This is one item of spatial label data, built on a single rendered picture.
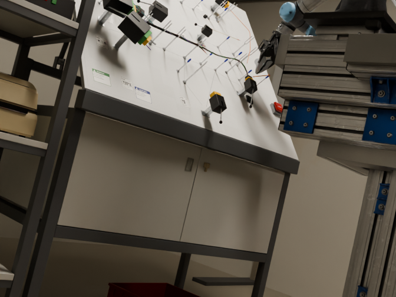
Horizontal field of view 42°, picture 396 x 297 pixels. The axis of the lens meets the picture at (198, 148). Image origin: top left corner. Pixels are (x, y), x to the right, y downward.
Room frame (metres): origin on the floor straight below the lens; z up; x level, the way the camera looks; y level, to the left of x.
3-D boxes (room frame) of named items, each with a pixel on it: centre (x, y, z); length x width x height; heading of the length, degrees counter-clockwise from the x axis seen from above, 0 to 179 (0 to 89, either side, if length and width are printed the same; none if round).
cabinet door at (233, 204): (2.31, -0.22, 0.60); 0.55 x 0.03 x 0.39; 130
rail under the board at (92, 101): (2.12, -0.02, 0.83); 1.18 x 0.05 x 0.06; 130
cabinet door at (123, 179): (1.96, 0.20, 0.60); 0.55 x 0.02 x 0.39; 130
